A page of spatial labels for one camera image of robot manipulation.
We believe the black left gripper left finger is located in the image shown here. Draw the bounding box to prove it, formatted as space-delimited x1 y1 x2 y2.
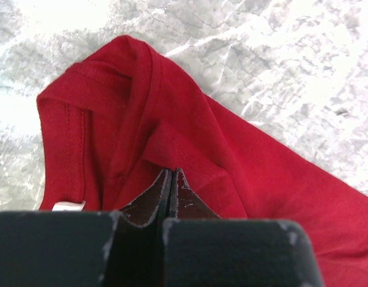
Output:
0 169 172 286

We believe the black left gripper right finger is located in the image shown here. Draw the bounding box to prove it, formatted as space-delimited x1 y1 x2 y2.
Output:
162 169 324 286

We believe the red t shirt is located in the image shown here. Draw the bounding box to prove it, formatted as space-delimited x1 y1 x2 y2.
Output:
37 36 368 286

